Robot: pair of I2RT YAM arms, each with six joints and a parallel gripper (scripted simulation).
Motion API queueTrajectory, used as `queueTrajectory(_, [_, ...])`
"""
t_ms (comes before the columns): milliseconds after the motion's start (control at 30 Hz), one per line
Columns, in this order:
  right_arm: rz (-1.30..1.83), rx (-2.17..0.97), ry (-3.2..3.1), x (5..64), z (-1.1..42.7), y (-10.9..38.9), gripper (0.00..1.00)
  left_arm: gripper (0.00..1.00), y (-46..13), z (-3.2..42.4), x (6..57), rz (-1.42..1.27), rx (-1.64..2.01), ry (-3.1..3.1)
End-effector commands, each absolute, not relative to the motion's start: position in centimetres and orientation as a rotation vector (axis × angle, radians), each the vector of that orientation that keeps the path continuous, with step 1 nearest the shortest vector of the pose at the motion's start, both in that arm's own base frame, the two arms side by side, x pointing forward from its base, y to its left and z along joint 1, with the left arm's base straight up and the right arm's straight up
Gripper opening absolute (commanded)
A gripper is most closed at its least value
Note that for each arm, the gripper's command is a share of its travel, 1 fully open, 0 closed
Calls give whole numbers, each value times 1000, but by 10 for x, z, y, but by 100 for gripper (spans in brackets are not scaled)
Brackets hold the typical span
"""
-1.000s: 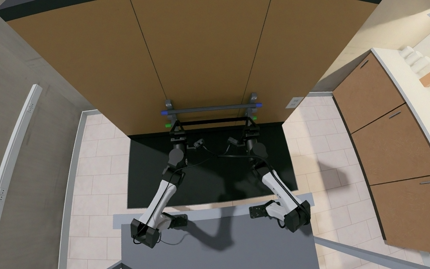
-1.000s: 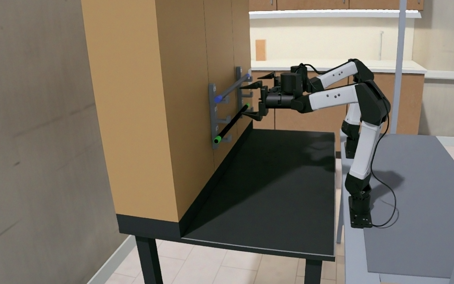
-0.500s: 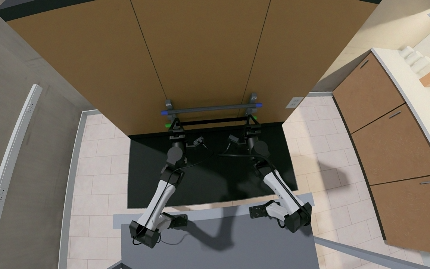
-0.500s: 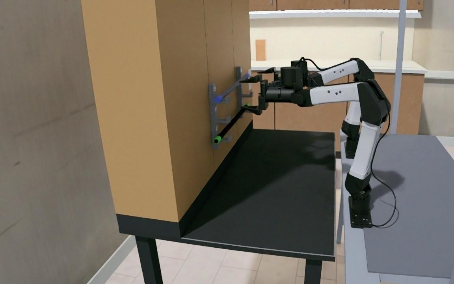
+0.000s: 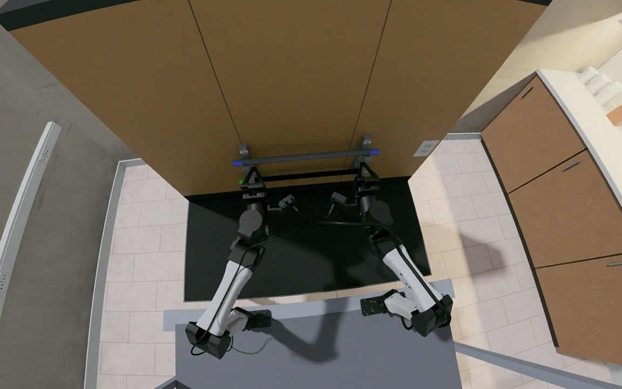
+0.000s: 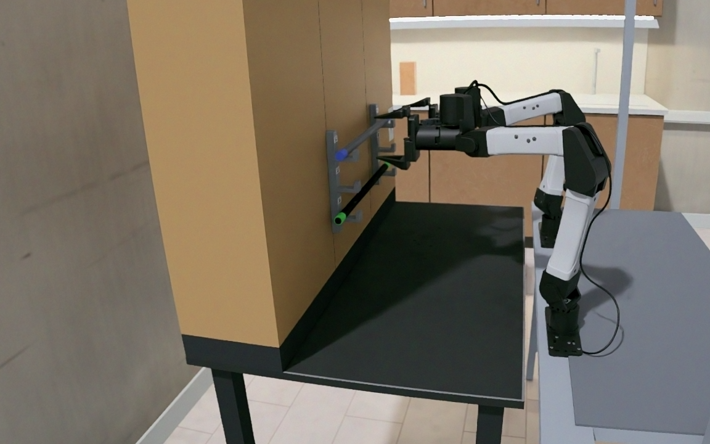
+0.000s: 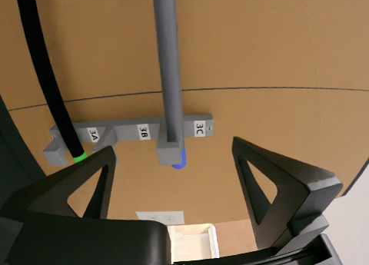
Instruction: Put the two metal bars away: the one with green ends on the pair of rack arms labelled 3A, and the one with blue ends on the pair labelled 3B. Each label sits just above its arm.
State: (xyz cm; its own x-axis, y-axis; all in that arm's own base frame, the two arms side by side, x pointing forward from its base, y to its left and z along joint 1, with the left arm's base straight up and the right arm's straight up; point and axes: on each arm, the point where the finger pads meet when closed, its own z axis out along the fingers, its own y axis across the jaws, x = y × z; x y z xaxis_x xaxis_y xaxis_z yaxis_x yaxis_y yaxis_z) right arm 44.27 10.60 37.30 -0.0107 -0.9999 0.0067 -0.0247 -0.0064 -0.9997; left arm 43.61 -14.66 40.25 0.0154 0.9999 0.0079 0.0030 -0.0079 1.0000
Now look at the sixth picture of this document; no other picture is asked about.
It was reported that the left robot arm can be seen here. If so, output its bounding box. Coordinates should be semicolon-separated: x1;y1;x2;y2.
436;93;608;358

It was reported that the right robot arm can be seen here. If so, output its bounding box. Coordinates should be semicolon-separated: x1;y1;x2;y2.
468;87;586;249

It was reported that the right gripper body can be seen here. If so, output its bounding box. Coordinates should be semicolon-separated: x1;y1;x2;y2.
426;97;447;126

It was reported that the grey flat panel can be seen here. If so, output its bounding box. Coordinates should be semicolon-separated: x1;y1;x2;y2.
532;202;710;444

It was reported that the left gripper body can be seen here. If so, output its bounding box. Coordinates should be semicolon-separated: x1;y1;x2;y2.
404;106;441;170

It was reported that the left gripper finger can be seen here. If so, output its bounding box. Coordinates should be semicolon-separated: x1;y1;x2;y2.
374;106;407;119
376;155;405;170

